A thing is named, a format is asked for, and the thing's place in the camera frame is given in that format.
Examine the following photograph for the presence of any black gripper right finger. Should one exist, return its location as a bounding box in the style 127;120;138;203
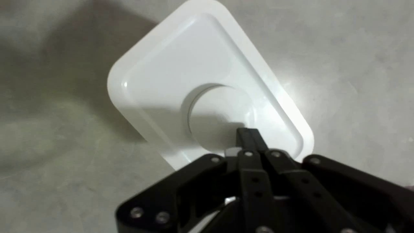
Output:
251;127;414;233

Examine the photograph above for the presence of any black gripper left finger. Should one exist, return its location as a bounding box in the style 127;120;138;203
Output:
116;127;282;233

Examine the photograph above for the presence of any white rectangular storage lid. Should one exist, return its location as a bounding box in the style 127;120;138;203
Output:
107;0;315;172

